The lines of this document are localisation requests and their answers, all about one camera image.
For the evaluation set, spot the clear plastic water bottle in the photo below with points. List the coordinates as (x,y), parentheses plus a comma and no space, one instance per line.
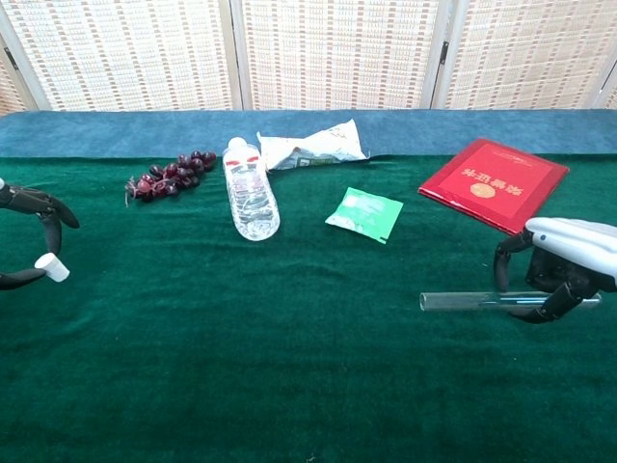
(250,198)

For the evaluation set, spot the crumpled white plastic bag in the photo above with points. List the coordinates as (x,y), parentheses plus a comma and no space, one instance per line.
(318,147)

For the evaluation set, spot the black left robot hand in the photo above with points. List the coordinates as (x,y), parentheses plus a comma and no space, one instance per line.
(29,200)

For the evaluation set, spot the green sachet packet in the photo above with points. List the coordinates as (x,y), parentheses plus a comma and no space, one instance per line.
(368,214)

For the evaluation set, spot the red certificate folder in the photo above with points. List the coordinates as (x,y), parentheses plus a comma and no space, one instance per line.
(496,185)

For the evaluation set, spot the red grape bunch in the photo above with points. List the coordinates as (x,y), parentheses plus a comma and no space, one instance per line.
(169,178)

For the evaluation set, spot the woven folding screen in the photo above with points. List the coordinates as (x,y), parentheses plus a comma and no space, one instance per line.
(337,48)

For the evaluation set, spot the blue cloth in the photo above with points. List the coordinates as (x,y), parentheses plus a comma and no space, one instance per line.
(96,132)

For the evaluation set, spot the green velvet cloth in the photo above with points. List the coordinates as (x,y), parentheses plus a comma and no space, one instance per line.
(289,362)

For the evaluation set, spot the clear glass test tube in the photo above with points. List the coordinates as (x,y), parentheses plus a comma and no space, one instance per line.
(458,301)

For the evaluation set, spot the white stopper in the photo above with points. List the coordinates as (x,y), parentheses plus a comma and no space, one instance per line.
(53,267)

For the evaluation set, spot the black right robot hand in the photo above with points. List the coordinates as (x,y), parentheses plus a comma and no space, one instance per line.
(578,246)

